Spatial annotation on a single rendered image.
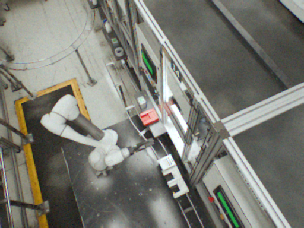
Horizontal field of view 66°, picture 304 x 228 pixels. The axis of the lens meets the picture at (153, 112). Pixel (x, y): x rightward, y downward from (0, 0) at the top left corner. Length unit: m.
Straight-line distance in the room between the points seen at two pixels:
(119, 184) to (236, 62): 1.63
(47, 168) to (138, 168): 1.45
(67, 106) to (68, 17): 3.20
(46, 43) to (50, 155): 2.09
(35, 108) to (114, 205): 2.12
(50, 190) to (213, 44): 2.69
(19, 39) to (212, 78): 4.16
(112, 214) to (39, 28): 3.66
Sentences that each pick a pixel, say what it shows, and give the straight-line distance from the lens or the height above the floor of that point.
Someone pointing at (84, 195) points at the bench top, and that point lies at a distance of 2.51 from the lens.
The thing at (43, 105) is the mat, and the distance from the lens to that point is 3.91.
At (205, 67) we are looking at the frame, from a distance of 1.31.
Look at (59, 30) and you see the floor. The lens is 4.81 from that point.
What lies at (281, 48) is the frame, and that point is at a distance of 1.52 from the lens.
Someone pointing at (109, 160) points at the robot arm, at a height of 1.17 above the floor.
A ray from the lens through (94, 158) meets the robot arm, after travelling 2.27.
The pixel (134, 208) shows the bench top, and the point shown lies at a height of 0.68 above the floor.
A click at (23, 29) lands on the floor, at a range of 5.14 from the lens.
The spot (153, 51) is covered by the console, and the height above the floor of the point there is 1.82.
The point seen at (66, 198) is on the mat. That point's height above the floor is 0.01.
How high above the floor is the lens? 3.04
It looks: 63 degrees down
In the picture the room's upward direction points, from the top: 6 degrees counter-clockwise
